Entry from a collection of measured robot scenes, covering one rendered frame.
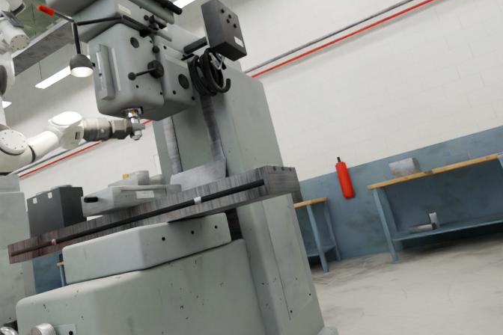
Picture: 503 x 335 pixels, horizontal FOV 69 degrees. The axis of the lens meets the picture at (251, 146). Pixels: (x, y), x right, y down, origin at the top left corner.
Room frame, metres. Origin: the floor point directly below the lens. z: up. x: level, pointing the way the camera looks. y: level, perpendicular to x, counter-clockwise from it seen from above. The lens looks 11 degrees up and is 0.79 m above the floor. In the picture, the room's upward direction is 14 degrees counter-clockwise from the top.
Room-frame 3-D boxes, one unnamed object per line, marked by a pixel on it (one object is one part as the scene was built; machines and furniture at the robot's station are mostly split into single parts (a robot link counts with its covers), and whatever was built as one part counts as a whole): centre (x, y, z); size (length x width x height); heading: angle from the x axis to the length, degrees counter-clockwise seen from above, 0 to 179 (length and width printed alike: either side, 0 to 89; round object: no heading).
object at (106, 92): (1.27, 0.47, 1.45); 0.04 x 0.04 x 0.21; 65
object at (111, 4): (1.40, 0.40, 1.68); 0.34 x 0.24 x 0.10; 155
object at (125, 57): (1.37, 0.42, 1.47); 0.21 x 0.19 x 0.32; 65
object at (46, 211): (1.63, 0.91, 1.03); 0.22 x 0.12 x 0.20; 67
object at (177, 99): (1.54, 0.34, 1.47); 0.24 x 0.19 x 0.26; 65
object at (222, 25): (1.49, -0.01, 1.62); 0.20 x 0.09 x 0.21; 155
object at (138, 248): (1.37, 0.42, 0.79); 0.50 x 0.35 x 0.12; 155
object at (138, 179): (1.33, 0.47, 1.02); 0.15 x 0.06 x 0.04; 64
